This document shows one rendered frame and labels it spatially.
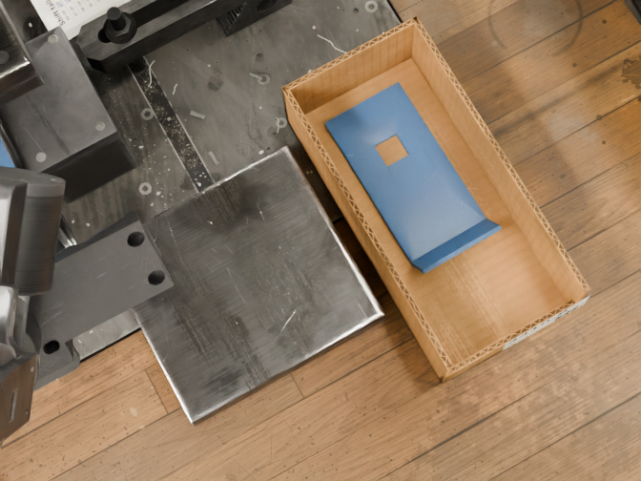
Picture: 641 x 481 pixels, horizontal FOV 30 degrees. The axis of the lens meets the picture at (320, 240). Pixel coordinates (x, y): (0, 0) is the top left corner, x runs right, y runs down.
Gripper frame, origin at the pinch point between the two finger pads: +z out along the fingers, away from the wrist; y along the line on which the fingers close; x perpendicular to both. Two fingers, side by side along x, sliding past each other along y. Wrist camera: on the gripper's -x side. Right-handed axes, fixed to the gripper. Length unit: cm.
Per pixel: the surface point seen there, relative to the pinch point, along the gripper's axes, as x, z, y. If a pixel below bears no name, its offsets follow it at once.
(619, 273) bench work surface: -41.0, 4.3, -22.4
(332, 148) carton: -26.3, 13.8, -4.8
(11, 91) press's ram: -7.0, -1.5, 11.1
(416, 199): -30.0, 9.9, -10.9
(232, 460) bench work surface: -7.6, 5.7, -21.0
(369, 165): -28.2, 12.0, -7.1
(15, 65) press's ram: -8.1, -3.3, 12.5
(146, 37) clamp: -17.1, 14.2, 9.7
